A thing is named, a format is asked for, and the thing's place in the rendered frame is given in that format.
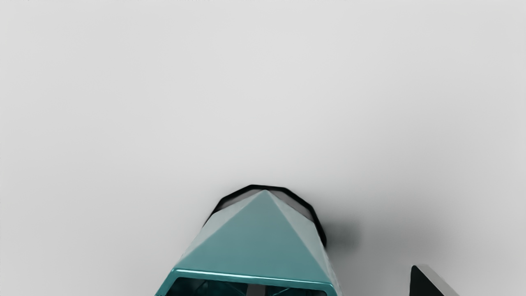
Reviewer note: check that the teal faceted mug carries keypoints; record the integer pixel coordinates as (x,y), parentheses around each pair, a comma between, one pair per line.
(259,242)

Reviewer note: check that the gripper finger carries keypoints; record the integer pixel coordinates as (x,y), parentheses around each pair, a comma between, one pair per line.
(425,283)

